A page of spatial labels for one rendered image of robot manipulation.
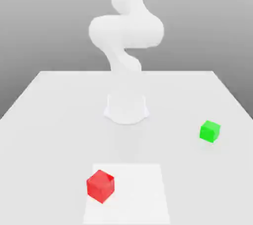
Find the small red cube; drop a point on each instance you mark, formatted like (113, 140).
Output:
(100, 186)

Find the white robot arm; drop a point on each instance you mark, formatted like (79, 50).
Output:
(126, 31)

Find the small green cube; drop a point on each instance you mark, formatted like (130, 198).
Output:
(209, 131)

